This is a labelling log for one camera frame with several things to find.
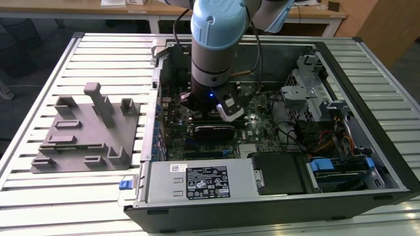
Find black graphics card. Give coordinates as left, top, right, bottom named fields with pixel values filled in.
left=194, top=125, right=238, bottom=144

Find green motherboard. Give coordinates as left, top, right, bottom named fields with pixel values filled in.
left=158, top=83, right=298, bottom=163

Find black expansion slot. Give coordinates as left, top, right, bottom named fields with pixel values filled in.
left=184, top=150, right=231, bottom=160

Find silver finned heat sink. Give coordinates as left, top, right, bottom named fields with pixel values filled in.
left=239, top=144, right=260, bottom=159

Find grey metal drive cage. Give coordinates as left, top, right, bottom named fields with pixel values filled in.
left=280, top=55, right=331, bottom=123

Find grey power supply black label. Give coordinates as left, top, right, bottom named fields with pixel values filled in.
left=144, top=159, right=263, bottom=205

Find grey parts rack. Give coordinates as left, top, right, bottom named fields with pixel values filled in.
left=30, top=82, right=143, bottom=174

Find black plastic drive box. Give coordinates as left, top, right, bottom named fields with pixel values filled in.
left=252, top=151, right=310, bottom=197

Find green RAM stick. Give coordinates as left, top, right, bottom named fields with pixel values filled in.
left=52, top=145, right=108, bottom=150

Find hard disk in blue carrier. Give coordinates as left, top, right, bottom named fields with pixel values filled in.
left=307, top=157, right=379, bottom=194

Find black open PC case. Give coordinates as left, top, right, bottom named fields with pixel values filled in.
left=123, top=36, right=420, bottom=234

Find wooden desk white legs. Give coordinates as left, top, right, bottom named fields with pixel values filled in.
left=0, top=0, right=350, bottom=37

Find black office chair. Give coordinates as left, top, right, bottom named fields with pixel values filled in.
left=0, top=18, right=43, bottom=78

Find wooden cabinet panel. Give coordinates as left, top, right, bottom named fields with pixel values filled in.
left=335, top=0, right=420, bottom=69

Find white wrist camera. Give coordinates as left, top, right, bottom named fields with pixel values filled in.
left=215, top=92, right=247, bottom=122

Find black camera cable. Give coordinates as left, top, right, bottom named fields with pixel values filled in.
left=251, top=7, right=264, bottom=90

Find grey plastic bracket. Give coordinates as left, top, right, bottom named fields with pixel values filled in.
left=320, top=100, right=350, bottom=123

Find orange yellow wire bundle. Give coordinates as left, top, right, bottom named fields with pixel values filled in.
left=308, top=117, right=359, bottom=158

